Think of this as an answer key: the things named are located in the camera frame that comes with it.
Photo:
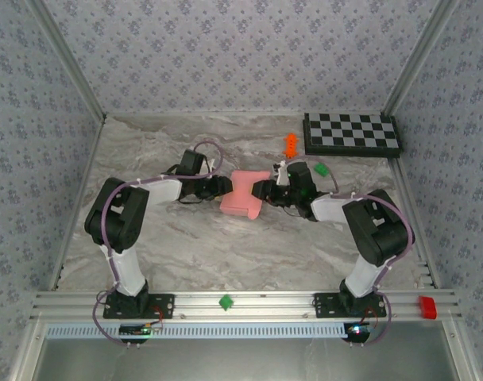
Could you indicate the aluminium table end rail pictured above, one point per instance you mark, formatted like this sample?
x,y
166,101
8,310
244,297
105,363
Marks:
x,y
146,114

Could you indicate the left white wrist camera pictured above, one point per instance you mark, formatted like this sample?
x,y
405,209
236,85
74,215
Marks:
x,y
211,164

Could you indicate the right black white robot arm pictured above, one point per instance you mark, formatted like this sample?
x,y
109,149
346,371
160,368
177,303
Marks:
x,y
376,230

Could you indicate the green block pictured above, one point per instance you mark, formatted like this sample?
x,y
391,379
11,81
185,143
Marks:
x,y
226,302

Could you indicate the aluminium frame leg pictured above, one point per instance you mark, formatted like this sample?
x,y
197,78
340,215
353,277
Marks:
x,y
462,353
25,353

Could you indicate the grey metal shelf sheet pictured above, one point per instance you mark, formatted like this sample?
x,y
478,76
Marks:
x,y
245,361

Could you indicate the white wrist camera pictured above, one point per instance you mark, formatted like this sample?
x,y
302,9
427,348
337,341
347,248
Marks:
x,y
281,174
211,164

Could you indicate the orange plastic toy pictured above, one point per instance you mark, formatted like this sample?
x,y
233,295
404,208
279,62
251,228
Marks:
x,y
290,146

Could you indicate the red block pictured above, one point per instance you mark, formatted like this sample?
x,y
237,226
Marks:
x,y
427,307

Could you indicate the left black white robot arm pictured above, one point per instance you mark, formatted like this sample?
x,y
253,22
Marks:
x,y
118,214

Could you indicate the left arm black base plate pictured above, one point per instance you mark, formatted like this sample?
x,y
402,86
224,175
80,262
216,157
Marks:
x,y
166,305

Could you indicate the black grey checkerboard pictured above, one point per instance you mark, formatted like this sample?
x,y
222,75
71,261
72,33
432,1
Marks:
x,y
352,133

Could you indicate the wide aluminium mounting rail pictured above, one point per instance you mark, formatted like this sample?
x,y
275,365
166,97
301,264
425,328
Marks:
x,y
265,303

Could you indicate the green toy brick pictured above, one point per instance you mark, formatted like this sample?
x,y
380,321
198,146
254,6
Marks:
x,y
321,169

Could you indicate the pink paper box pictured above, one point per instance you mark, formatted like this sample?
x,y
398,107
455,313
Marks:
x,y
241,194

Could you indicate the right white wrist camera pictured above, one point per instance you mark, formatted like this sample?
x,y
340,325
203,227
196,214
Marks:
x,y
281,174

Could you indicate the aluminium upright frame post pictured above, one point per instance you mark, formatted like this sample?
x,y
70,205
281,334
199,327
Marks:
x,y
70,59
419,59

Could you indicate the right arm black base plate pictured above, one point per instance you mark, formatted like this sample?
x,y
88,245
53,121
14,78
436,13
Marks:
x,y
323,305

